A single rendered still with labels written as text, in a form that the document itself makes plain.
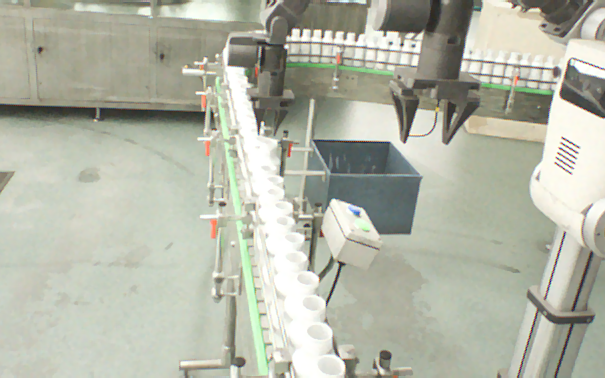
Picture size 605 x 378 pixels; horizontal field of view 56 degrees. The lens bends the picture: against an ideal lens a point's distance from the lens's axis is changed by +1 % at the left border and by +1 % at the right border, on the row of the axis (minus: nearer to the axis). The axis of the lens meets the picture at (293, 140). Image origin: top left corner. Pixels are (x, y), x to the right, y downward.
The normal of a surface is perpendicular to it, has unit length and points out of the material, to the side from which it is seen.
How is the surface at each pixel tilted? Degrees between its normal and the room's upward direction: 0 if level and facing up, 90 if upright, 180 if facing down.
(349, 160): 90
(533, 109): 90
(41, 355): 0
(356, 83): 90
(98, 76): 90
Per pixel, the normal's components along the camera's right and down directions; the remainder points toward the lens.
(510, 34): -0.15, 0.34
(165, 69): 0.18, 0.36
